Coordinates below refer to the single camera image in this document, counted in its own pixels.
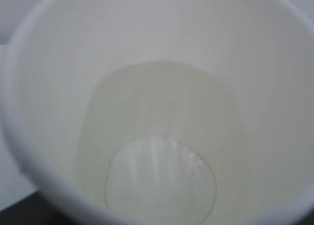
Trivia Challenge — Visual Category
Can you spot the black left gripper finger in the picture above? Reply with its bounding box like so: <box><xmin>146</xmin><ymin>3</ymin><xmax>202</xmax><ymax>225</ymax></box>
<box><xmin>0</xmin><ymin>192</ymin><xmax>71</xmax><ymax>225</ymax></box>

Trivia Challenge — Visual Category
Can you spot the white paper coffee cup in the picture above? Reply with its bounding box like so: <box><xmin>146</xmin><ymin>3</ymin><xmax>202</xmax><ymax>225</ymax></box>
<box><xmin>0</xmin><ymin>0</ymin><xmax>314</xmax><ymax>225</ymax></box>

